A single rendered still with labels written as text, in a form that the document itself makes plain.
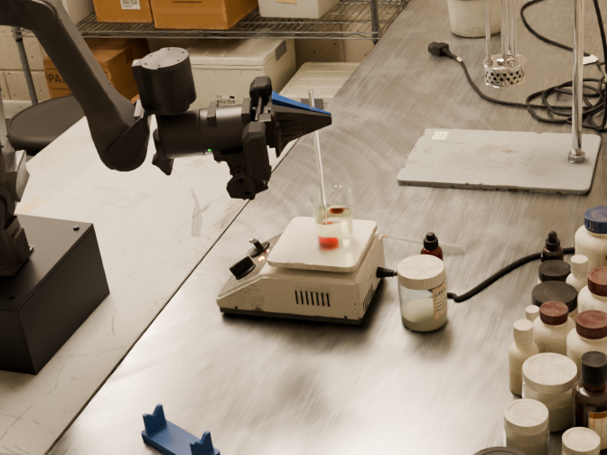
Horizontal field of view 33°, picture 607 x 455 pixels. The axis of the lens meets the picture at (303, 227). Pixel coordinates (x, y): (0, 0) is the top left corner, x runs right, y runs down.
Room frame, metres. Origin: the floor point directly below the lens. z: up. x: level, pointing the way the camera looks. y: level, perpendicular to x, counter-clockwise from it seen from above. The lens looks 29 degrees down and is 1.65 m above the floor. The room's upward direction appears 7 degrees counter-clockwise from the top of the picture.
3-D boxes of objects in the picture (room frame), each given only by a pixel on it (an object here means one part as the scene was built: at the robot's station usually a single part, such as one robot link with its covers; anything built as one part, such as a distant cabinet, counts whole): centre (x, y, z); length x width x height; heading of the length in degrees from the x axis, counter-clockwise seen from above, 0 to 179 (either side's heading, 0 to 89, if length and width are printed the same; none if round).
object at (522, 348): (0.92, -0.22, 0.94); 0.03 x 0.03 x 0.09
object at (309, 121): (1.13, -0.01, 1.16); 0.07 x 0.04 x 0.06; 86
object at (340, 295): (1.17, 0.00, 0.94); 0.22 x 0.13 x 0.08; 68
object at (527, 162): (1.50, -0.33, 0.91); 0.30 x 0.20 x 0.01; 67
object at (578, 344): (0.90, -0.29, 0.95); 0.06 x 0.06 x 0.10
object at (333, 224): (1.15, -0.04, 1.02); 0.06 x 0.05 x 0.08; 51
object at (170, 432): (0.90, 0.17, 0.92); 0.10 x 0.03 x 0.04; 44
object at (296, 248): (1.16, -0.02, 0.98); 0.12 x 0.12 x 0.01; 68
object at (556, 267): (1.10, -0.31, 0.92); 0.04 x 0.04 x 0.04
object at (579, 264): (1.05, -0.33, 0.94); 0.03 x 0.03 x 0.08
